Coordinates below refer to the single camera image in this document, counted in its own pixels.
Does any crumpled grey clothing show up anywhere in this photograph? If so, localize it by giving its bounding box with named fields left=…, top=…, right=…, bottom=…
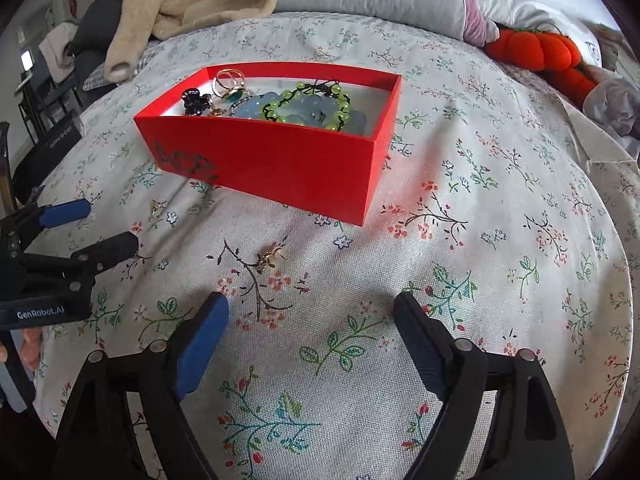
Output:
left=582, top=65, right=639, bottom=160

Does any white printed pillow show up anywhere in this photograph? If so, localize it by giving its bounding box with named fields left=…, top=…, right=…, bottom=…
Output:
left=477, top=0, right=602, bottom=67

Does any orange pumpkin plush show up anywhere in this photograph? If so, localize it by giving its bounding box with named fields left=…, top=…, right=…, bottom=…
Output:
left=485, top=28, right=597, bottom=108

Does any green bead bracelet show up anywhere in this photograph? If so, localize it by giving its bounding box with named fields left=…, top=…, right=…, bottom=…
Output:
left=258, top=77, right=353, bottom=134

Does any black chair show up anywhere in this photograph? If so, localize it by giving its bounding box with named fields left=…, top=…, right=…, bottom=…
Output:
left=14, top=0, right=122, bottom=142

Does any left hand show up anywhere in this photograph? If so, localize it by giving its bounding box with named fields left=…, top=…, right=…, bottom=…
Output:
left=16, top=327, right=42, bottom=372

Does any gold ring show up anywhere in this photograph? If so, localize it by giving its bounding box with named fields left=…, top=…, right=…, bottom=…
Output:
left=210, top=68, right=254, bottom=105

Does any small gold earring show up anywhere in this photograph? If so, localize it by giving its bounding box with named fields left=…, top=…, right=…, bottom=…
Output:
left=255, top=244, right=286, bottom=274

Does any black hair claw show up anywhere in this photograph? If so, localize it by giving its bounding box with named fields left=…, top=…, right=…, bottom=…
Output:
left=181, top=88, right=212, bottom=116

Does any black small carton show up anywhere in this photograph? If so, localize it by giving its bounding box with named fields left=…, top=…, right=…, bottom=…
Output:
left=12, top=116, right=81, bottom=205

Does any red jewelry box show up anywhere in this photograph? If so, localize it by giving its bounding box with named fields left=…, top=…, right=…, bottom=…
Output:
left=134, top=62, right=401, bottom=226

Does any floral bed cover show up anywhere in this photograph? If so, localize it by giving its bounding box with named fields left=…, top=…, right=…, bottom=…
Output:
left=34, top=13, right=639, bottom=479

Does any light blue bead bracelet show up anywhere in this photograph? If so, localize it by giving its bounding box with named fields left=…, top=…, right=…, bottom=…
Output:
left=230, top=90, right=369, bottom=137

